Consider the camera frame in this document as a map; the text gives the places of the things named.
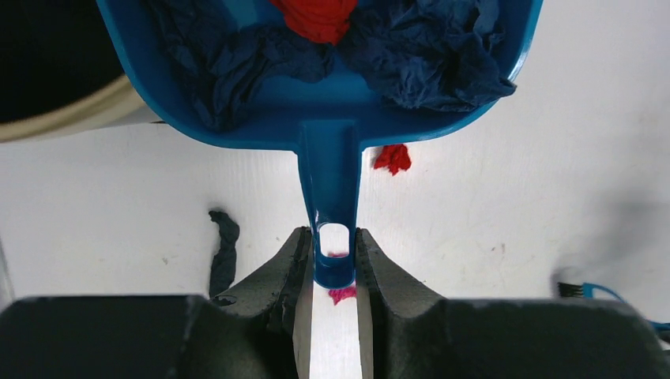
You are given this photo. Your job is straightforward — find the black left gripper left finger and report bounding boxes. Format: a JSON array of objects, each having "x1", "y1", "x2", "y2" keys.
[{"x1": 1, "y1": 227, "x2": 313, "y2": 378}]

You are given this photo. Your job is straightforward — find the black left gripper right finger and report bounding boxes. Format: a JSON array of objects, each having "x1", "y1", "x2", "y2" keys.
[{"x1": 356, "y1": 229, "x2": 669, "y2": 378}]

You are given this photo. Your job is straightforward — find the blue hand brush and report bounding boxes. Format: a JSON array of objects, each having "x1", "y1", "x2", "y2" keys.
[{"x1": 556, "y1": 281, "x2": 670, "y2": 336}]

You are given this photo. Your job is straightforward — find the blue dustpan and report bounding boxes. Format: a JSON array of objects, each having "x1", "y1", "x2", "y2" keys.
[{"x1": 96, "y1": 0, "x2": 544, "y2": 291}]

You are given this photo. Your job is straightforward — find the dark blue curved paper scrap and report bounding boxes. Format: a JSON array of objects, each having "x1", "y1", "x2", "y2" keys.
[{"x1": 145, "y1": 1, "x2": 335, "y2": 132}]

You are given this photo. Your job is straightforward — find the large red paper scrap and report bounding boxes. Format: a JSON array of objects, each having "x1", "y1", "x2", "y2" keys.
[{"x1": 269, "y1": 0, "x2": 358, "y2": 46}]

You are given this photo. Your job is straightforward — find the long black paper scrap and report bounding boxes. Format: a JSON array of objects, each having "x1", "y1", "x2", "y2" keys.
[{"x1": 209, "y1": 209, "x2": 240, "y2": 299}]

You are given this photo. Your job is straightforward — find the magenta paper scrap left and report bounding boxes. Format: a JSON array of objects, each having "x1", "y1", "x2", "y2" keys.
[{"x1": 328, "y1": 253, "x2": 357, "y2": 306}]

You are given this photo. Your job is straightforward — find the small red paper scrap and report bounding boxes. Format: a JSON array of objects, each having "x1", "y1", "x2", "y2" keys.
[{"x1": 373, "y1": 144, "x2": 412, "y2": 176}]

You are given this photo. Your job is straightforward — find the dark blue gold-rimmed bin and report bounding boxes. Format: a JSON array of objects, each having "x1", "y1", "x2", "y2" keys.
[{"x1": 1, "y1": 1, "x2": 160, "y2": 143}]

